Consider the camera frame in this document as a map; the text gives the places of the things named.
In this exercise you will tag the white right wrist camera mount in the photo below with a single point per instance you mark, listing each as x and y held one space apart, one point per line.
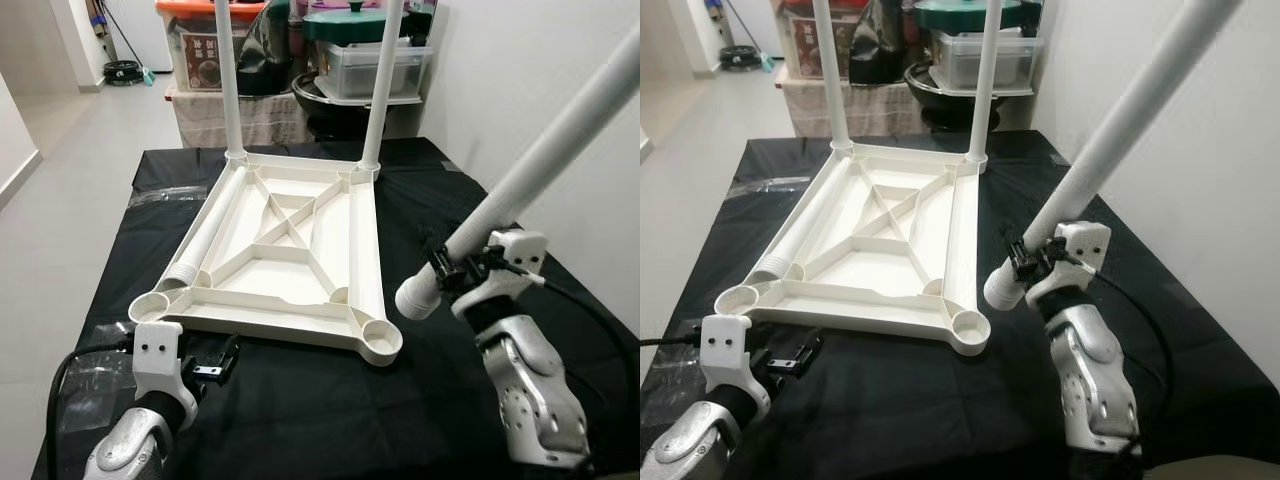
515 250
1085 240

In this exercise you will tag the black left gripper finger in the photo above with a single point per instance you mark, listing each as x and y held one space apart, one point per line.
232 350
808 345

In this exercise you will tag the clear plastic storage bin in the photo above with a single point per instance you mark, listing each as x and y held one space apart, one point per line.
350 70
955 62

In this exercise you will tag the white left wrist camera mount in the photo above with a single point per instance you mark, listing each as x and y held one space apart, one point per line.
725 345
158 350

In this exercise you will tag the beige patterned table cloth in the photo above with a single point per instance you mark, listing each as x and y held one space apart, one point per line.
800 110
200 120

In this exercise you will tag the black round floor device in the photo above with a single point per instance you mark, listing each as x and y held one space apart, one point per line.
123 72
740 58

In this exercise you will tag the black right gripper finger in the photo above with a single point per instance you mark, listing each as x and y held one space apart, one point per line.
1015 255
437 268

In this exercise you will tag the white plastic children table top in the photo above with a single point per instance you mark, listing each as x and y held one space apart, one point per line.
300 270
880 270

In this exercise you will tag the black round wok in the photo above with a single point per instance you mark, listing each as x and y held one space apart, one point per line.
330 110
940 105

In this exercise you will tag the clear crossed tape patch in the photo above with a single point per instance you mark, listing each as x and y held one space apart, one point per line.
95 385
675 385

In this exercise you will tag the black plastic bag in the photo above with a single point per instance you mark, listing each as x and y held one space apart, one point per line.
265 60
878 50

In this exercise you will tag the storage box with orange lid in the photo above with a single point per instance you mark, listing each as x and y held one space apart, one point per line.
195 60
797 50

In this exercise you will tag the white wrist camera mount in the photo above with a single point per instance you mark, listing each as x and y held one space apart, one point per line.
1085 240
725 345
158 350
515 250

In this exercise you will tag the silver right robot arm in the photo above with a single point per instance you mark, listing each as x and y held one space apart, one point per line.
1090 370
530 390

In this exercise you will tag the black tablecloth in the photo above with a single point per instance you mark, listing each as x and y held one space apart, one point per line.
400 420
950 420

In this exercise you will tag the dark green round lid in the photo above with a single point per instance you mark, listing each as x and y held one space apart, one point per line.
950 15
345 25

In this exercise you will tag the broom with teal head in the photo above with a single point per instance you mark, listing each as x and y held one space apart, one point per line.
768 62
148 77

